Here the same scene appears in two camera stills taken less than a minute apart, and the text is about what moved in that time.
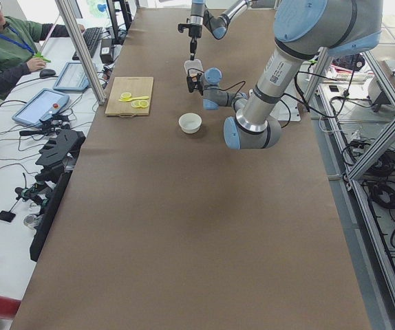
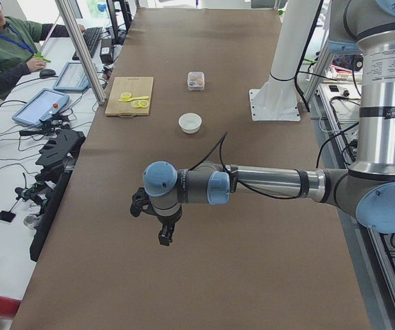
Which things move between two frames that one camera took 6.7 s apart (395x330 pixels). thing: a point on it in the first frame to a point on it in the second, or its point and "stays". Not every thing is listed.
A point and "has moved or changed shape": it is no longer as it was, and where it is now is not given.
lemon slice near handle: [140, 103] stays
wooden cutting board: [137, 86] stays
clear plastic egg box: [193, 67] has moved or changed shape
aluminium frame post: [81, 51] stays
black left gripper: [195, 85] to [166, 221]
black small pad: [6, 216] stays
